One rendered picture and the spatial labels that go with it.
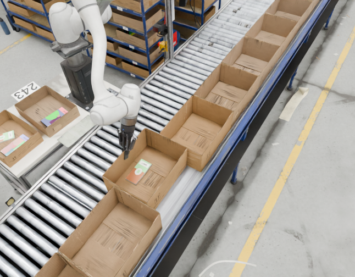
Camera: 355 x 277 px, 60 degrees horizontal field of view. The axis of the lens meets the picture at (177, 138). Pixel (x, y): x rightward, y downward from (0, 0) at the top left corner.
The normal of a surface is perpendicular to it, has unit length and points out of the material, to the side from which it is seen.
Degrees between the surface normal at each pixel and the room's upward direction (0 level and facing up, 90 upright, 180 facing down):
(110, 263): 1
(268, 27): 89
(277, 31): 89
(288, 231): 0
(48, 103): 1
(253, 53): 89
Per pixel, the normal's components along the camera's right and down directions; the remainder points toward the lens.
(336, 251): -0.03, -0.63
